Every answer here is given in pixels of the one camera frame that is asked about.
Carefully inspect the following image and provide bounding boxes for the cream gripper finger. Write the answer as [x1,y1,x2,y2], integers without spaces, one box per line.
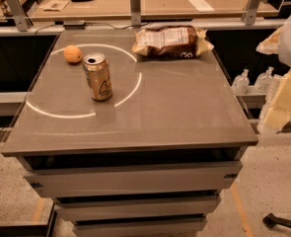
[256,27,283,55]
[263,69,291,130]

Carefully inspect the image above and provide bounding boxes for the orange soda can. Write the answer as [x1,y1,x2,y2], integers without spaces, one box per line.
[83,52,112,102]

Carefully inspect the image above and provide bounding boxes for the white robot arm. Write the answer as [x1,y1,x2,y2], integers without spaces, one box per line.
[256,16,291,134]

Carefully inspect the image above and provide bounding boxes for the clear plastic bottle right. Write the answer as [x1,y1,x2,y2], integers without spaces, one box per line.
[254,66,273,93]

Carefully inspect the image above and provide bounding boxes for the clear plastic bottle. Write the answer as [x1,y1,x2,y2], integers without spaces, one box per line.
[254,66,273,93]
[232,69,250,96]

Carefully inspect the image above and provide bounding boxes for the clear plastic bottle left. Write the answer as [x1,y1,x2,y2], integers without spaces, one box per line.
[232,69,250,96]

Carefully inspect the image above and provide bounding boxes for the white paper sheet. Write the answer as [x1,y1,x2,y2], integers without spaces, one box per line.
[188,0,214,12]

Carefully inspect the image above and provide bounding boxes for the brown chip bag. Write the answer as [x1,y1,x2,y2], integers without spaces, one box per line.
[132,26,214,59]

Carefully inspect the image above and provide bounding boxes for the black chair base leg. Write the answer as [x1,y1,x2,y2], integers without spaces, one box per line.
[262,213,291,229]

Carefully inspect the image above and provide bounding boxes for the grey drawer cabinet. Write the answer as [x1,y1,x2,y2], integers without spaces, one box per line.
[3,30,256,237]

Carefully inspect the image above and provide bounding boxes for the orange fruit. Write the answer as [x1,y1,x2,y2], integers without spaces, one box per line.
[63,45,82,63]

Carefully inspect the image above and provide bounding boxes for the small paper card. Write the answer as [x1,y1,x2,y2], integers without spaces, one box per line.
[40,0,68,12]

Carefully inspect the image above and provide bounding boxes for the metal bracket right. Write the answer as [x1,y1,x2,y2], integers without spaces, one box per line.
[241,0,261,26]

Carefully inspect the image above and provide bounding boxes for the metal bracket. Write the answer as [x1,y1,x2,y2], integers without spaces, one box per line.
[241,0,261,26]
[6,0,33,32]
[130,0,141,28]

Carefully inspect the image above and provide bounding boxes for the metal bracket middle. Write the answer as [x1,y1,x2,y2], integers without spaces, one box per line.
[130,0,141,28]

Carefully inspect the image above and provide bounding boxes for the metal bracket left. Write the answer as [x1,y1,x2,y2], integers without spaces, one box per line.
[6,0,33,32]

